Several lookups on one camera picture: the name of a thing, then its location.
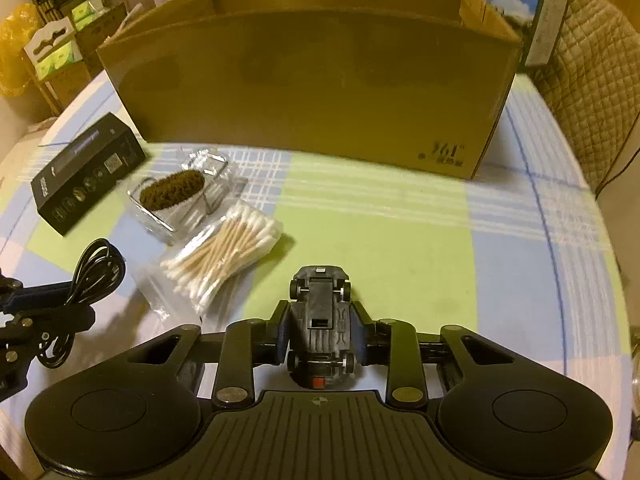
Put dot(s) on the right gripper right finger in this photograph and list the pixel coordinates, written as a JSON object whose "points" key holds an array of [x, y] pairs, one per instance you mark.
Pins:
{"points": [[363, 335]]}

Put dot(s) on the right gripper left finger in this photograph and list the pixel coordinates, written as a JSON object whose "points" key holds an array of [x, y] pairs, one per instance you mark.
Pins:
{"points": [[278, 327]]}

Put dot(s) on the black toy car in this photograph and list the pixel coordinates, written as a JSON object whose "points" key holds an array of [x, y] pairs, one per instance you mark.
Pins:
{"points": [[320, 351]]}

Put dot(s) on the bag of cotton swabs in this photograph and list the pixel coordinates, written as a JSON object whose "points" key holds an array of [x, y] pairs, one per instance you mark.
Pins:
{"points": [[181, 284]]}

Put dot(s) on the black shaver box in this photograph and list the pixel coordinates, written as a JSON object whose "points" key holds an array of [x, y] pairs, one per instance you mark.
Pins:
{"points": [[86, 170]]}

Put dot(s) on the clear plastic case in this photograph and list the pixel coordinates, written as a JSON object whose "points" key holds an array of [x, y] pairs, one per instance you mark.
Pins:
{"points": [[171, 204]]}

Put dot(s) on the green tissue pack carton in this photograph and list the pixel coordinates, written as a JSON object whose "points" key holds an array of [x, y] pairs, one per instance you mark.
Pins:
{"points": [[53, 47]]}

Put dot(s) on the brown cardboard box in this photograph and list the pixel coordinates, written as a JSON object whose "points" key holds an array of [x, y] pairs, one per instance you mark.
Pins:
{"points": [[418, 84]]}

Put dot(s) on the yellow plastic bag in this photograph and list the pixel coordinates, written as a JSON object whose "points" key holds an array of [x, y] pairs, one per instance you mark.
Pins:
{"points": [[16, 31]]}

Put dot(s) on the beige quilted chair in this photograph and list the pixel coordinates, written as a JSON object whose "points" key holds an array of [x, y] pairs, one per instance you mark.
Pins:
{"points": [[591, 84]]}

